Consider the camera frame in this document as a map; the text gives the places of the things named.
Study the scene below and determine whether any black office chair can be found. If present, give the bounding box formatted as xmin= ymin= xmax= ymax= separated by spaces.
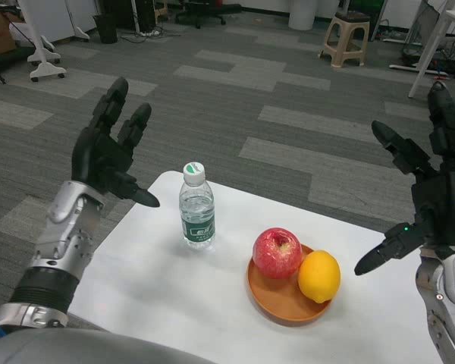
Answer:
xmin=174 ymin=0 xmax=228 ymax=30

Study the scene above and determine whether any white table with cables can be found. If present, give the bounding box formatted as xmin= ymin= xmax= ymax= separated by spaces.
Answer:
xmin=388 ymin=0 xmax=450 ymax=75

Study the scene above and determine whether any clear water bottle white cap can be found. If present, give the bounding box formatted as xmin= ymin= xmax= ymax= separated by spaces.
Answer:
xmin=178 ymin=162 xmax=216 ymax=249

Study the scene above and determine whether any white table with slanted leg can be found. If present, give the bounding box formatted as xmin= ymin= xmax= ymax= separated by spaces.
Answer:
xmin=407 ymin=10 xmax=455 ymax=99

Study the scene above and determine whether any beige plastic stool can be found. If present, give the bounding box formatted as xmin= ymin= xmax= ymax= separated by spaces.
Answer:
xmin=318 ymin=10 xmax=371 ymax=69

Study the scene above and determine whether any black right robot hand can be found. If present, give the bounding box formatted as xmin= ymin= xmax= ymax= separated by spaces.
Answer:
xmin=354 ymin=81 xmax=455 ymax=277

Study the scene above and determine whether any round orange-brown plate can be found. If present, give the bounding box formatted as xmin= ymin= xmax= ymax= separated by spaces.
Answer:
xmin=246 ymin=243 xmax=337 ymax=327

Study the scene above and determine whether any white partition on wheeled feet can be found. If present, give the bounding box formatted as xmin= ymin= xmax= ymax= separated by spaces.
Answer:
xmin=17 ymin=0 xmax=67 ymax=83
xmin=66 ymin=0 xmax=98 ymax=42

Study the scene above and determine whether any black trash bin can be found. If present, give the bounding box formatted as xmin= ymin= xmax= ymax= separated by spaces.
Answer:
xmin=93 ymin=13 xmax=118 ymax=45

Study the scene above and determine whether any black computer tower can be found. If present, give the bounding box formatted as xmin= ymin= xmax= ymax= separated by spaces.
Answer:
xmin=115 ymin=0 xmax=155 ymax=31

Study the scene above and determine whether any black equipment cabinet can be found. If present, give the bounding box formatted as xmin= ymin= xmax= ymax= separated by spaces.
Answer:
xmin=369 ymin=0 xmax=388 ymax=42

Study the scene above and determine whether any white office desk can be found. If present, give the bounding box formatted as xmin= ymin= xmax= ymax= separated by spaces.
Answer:
xmin=130 ymin=0 xmax=141 ymax=33

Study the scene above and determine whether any yellow lemon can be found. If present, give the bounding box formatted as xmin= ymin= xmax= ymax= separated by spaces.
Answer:
xmin=297 ymin=249 xmax=342 ymax=304

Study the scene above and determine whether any red apple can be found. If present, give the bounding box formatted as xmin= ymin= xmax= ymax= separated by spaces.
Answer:
xmin=252 ymin=227 xmax=303 ymax=280

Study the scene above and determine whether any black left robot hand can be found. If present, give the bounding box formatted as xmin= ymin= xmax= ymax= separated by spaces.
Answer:
xmin=71 ymin=77 xmax=161 ymax=209

